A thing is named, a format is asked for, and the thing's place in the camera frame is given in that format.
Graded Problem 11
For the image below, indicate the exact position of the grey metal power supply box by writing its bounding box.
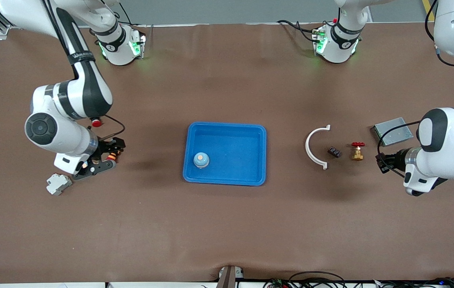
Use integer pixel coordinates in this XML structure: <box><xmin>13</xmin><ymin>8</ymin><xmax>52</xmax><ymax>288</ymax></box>
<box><xmin>370</xmin><ymin>117</ymin><xmax>414</xmax><ymax>147</ymax></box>

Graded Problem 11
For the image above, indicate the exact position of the brass valve red handwheel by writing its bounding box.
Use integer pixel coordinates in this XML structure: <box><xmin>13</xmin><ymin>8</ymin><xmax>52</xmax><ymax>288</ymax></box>
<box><xmin>351</xmin><ymin>142</ymin><xmax>366</xmax><ymax>161</ymax></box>

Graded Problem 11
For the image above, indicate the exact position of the white circuit breaker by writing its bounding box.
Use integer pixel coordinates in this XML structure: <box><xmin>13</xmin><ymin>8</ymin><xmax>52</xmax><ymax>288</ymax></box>
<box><xmin>46</xmin><ymin>173</ymin><xmax>73</xmax><ymax>196</ymax></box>

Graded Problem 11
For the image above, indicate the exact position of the blue plastic tray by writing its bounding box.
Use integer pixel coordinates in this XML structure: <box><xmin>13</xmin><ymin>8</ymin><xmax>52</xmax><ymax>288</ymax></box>
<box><xmin>182</xmin><ymin>122</ymin><xmax>267</xmax><ymax>186</ymax></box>

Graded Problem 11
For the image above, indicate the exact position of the white half-ring pipe clamp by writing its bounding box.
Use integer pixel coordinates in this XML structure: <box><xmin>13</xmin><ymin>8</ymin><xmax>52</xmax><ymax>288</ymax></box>
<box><xmin>305</xmin><ymin>124</ymin><xmax>331</xmax><ymax>170</ymax></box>

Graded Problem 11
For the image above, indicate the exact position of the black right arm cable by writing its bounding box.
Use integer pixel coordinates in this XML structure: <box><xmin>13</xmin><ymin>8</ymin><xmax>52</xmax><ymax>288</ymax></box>
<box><xmin>43</xmin><ymin>0</ymin><xmax>126</xmax><ymax>141</ymax></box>

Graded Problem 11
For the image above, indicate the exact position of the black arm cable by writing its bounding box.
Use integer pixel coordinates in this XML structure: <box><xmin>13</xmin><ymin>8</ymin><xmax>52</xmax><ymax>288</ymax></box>
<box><xmin>43</xmin><ymin>0</ymin><xmax>126</xmax><ymax>141</ymax></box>
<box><xmin>376</xmin><ymin>0</ymin><xmax>454</xmax><ymax>178</ymax></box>

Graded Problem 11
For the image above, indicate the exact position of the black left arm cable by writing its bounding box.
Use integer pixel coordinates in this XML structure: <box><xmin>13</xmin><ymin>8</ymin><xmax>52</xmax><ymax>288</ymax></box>
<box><xmin>376</xmin><ymin>0</ymin><xmax>454</xmax><ymax>178</ymax></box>

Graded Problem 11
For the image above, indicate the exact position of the black looped cable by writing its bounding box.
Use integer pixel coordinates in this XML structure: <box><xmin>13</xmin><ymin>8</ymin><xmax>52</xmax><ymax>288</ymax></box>
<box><xmin>289</xmin><ymin>271</ymin><xmax>346</xmax><ymax>288</ymax></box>

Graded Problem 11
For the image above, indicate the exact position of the black cable bundle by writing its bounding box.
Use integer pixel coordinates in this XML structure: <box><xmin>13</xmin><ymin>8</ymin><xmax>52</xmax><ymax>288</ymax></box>
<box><xmin>375</xmin><ymin>277</ymin><xmax>454</xmax><ymax>288</ymax></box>

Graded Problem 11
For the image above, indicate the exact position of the black left base cable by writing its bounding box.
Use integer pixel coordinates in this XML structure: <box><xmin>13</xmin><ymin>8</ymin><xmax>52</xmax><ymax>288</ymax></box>
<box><xmin>277</xmin><ymin>19</ymin><xmax>319</xmax><ymax>42</ymax></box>

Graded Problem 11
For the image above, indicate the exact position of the grey metal camera bracket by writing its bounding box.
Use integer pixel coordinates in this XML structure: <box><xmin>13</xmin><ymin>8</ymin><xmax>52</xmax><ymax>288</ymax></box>
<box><xmin>217</xmin><ymin>265</ymin><xmax>245</xmax><ymax>288</ymax></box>

